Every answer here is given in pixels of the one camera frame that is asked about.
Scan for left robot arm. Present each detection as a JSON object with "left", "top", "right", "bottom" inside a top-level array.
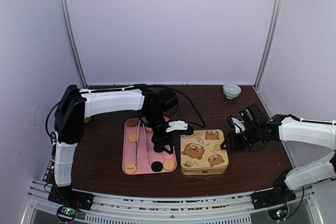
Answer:
[{"left": 50, "top": 85, "right": 178, "bottom": 205}]

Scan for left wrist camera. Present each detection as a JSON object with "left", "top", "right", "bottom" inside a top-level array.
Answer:
[{"left": 165, "top": 120, "right": 194, "bottom": 135}]

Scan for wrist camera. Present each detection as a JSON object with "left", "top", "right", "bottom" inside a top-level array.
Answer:
[
  {"left": 165, "top": 120, "right": 194, "bottom": 135},
  {"left": 226, "top": 115, "right": 247, "bottom": 134}
]

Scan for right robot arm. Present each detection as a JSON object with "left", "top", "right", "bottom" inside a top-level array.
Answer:
[{"left": 221, "top": 103, "right": 335, "bottom": 204}]

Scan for pale ceramic bowl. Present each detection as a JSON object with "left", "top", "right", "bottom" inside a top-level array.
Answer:
[{"left": 223, "top": 83, "right": 242, "bottom": 100}]

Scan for left aluminium frame post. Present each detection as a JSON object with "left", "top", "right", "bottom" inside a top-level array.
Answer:
[{"left": 60, "top": 0, "right": 88, "bottom": 88}]

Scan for pink plastic tray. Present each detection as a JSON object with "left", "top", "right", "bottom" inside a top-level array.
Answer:
[{"left": 122, "top": 118, "right": 177, "bottom": 175}]

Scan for beige round biscuit left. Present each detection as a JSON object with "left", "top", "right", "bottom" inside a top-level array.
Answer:
[{"left": 128, "top": 134, "right": 138, "bottom": 143}]

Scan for aluminium frame post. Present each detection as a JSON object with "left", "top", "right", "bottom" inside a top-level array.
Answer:
[
  {"left": 254, "top": 0, "right": 284, "bottom": 90},
  {"left": 60, "top": 0, "right": 88, "bottom": 88}
]

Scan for gold cookie tin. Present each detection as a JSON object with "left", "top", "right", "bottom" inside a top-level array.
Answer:
[{"left": 181, "top": 164, "right": 227, "bottom": 176}]

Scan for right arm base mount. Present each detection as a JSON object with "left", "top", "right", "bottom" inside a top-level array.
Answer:
[{"left": 250, "top": 189, "right": 296, "bottom": 222}]

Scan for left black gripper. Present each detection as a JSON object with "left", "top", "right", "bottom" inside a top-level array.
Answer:
[{"left": 143, "top": 110, "right": 175, "bottom": 155}]

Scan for biscuit with pink stick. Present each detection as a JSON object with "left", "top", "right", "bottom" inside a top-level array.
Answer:
[{"left": 123, "top": 163, "right": 137, "bottom": 174}]

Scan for silver tin lid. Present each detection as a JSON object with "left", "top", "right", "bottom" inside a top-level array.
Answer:
[{"left": 180, "top": 129, "right": 229, "bottom": 167}]

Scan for beige round biscuit corner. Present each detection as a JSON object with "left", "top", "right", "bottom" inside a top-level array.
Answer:
[{"left": 163, "top": 160, "right": 176, "bottom": 171}]

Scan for metal serving tongs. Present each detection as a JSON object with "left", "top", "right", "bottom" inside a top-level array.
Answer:
[{"left": 135, "top": 118, "right": 151, "bottom": 165}]

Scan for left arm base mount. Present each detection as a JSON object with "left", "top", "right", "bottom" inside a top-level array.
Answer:
[{"left": 48, "top": 191, "right": 93, "bottom": 222}]

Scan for green plastic bowl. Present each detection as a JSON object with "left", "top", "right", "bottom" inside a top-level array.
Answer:
[{"left": 84, "top": 116, "right": 92, "bottom": 123}]

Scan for black sandwich cookie lower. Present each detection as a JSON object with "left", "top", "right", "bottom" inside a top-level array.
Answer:
[{"left": 151, "top": 161, "right": 163, "bottom": 173}]

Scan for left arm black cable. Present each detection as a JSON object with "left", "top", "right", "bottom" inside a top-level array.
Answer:
[{"left": 152, "top": 84, "right": 206, "bottom": 127}]

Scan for right aluminium frame post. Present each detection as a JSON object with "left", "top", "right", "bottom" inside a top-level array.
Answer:
[{"left": 254, "top": 0, "right": 284, "bottom": 90}]

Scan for pink sandwich cookie lower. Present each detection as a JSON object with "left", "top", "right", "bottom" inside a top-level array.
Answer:
[{"left": 162, "top": 153, "right": 174, "bottom": 160}]

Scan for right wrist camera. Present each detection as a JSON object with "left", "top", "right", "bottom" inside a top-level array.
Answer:
[{"left": 226, "top": 115, "right": 247, "bottom": 134}]

